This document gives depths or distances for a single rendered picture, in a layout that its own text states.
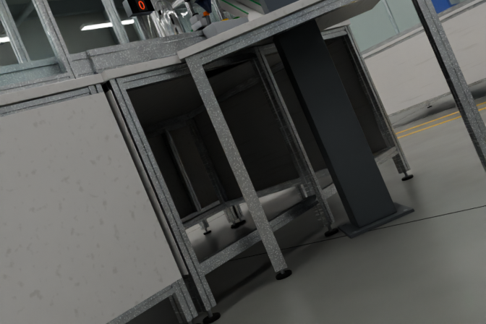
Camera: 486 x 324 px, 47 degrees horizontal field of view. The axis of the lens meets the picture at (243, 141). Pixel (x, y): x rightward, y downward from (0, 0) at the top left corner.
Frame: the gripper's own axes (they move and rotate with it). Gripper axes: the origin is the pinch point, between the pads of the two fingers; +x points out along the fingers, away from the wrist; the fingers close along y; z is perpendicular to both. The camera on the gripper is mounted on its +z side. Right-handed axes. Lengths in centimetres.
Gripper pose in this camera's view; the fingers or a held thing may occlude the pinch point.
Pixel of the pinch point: (207, 5)
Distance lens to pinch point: 248.2
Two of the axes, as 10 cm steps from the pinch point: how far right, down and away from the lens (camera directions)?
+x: 4.0, 9.2, -0.2
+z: 6.5, -3.0, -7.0
